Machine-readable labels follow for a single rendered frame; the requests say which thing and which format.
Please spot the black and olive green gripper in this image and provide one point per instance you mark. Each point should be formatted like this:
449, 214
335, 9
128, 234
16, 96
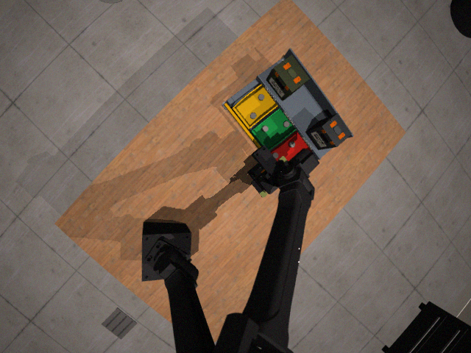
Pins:
269, 189

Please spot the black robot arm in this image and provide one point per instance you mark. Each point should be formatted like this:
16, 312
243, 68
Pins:
269, 304

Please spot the green open bin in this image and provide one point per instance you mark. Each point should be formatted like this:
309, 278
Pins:
276, 130

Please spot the dark grey shelf rack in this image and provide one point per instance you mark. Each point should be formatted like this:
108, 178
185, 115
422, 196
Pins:
304, 108

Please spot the yellow bin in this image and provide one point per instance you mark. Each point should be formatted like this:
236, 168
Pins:
251, 104

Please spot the yellow bar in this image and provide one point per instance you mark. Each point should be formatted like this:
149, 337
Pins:
243, 127

